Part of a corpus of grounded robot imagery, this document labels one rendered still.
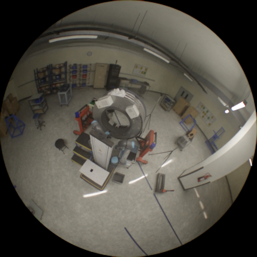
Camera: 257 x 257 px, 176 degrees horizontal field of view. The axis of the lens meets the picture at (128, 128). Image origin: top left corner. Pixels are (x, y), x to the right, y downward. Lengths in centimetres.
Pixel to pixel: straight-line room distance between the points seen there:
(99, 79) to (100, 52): 206
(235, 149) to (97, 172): 349
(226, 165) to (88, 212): 403
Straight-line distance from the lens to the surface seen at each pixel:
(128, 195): 275
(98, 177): 181
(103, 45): 662
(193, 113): 734
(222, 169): 315
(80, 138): 249
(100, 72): 618
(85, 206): 276
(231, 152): 294
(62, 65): 614
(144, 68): 803
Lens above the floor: 264
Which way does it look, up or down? 46 degrees down
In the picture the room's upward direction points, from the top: 23 degrees clockwise
